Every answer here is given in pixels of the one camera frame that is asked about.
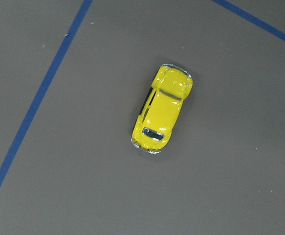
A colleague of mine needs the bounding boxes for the yellow beetle toy car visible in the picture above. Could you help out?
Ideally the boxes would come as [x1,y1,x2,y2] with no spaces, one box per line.
[131,64,193,154]

